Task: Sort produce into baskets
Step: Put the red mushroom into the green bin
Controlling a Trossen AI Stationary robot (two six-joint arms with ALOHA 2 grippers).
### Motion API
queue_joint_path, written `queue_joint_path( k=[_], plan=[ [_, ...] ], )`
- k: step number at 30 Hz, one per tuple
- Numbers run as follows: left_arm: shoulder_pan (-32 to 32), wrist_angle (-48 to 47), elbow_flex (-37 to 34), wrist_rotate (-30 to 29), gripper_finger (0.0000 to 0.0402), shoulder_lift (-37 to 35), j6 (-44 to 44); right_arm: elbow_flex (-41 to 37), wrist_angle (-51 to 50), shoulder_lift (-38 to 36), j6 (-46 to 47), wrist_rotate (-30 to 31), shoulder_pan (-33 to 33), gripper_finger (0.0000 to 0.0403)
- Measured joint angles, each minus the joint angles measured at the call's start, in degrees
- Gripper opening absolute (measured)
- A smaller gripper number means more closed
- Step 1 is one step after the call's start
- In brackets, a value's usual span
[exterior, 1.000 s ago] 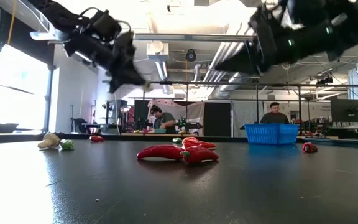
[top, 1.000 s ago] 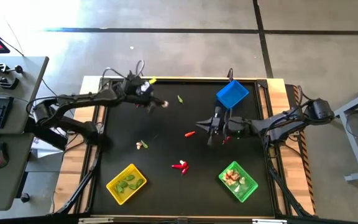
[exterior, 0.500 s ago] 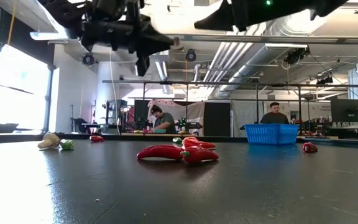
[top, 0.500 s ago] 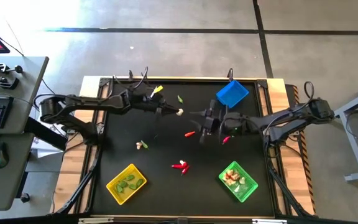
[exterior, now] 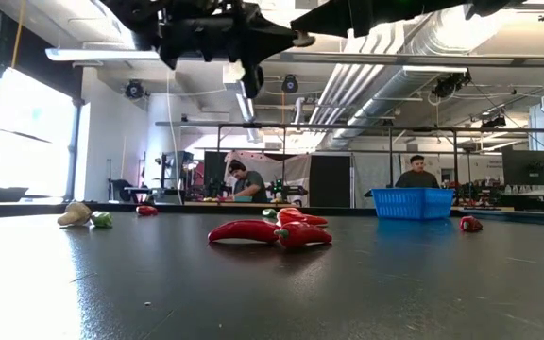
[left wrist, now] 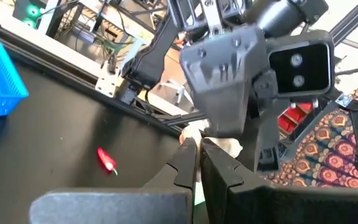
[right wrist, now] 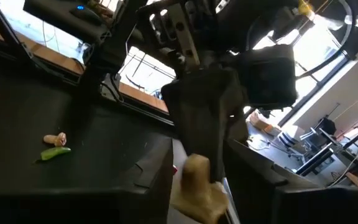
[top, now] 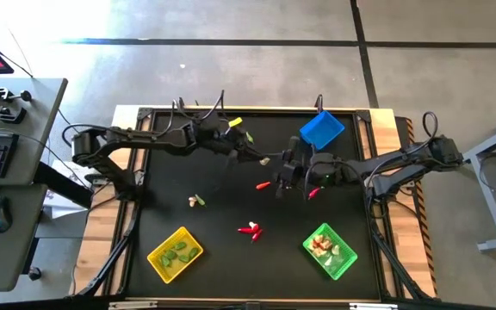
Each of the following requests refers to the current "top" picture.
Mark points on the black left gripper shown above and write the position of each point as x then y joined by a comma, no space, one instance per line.
222,135

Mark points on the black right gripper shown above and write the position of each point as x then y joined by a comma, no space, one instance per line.
325,170

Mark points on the red chili pepper toy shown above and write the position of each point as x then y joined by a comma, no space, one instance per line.
263,185
245,230
256,235
314,192

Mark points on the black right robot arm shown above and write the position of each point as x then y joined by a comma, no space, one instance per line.
403,161

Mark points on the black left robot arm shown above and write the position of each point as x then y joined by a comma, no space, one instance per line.
144,138

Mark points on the yellow tag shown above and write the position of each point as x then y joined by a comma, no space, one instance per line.
235,122

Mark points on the blue plastic basket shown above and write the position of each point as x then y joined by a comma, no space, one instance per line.
322,129

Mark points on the metal table clamp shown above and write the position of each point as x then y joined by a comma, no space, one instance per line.
181,103
318,102

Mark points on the green plastic basket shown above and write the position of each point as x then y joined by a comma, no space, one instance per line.
342,260

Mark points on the yellow plastic basket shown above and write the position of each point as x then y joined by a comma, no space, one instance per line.
187,237

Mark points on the white paper sheet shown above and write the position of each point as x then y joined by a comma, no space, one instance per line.
56,206

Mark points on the grey metal stand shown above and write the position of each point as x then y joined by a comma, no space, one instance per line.
491,206

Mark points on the grey office desk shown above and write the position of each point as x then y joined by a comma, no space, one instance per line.
37,129
11,258

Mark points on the black round knob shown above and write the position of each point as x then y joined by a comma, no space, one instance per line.
34,273

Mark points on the black silver desk clamp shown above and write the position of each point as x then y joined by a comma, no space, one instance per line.
0,113
4,94

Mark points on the black diagonal frame strut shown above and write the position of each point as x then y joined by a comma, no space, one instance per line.
396,267
110,260

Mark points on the silver metal bracket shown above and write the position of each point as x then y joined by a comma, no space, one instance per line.
373,306
132,305

